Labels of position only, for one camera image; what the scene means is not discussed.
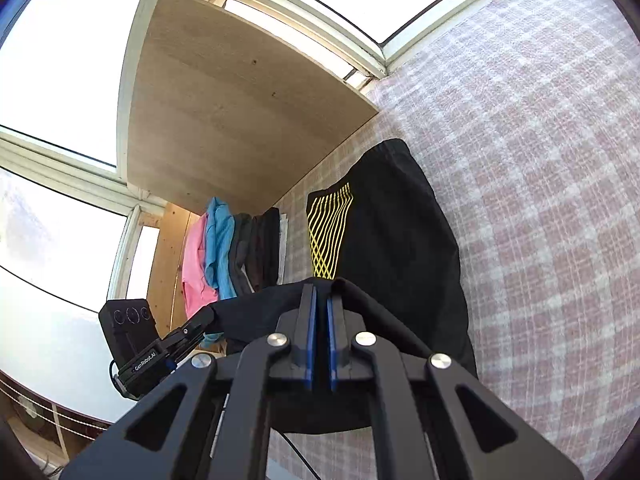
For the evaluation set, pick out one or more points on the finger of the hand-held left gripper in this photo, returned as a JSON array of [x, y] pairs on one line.
[[192, 337], [197, 321]]

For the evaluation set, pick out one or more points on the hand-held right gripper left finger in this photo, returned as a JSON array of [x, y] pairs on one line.
[[311, 340]]

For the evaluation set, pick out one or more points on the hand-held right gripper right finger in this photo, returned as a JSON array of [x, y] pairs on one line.
[[332, 345]]

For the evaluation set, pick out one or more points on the black shorts yellow line print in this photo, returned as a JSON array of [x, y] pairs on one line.
[[400, 240]]

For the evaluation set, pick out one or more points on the folded pink garment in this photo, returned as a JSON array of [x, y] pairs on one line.
[[195, 265]]

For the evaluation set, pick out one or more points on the slatted pine wooden board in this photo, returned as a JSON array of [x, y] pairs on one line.
[[167, 260]]

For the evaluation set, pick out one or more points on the folded dark grey garment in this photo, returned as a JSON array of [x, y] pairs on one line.
[[242, 255]]

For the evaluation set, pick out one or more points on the folded black garment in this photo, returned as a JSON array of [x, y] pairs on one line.
[[265, 250]]

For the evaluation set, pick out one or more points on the folded beige garment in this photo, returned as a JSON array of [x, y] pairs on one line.
[[283, 245]]

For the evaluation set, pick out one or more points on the large light wooden board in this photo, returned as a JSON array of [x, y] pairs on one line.
[[225, 110]]

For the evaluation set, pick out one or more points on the white window frame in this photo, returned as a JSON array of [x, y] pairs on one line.
[[60, 160]]

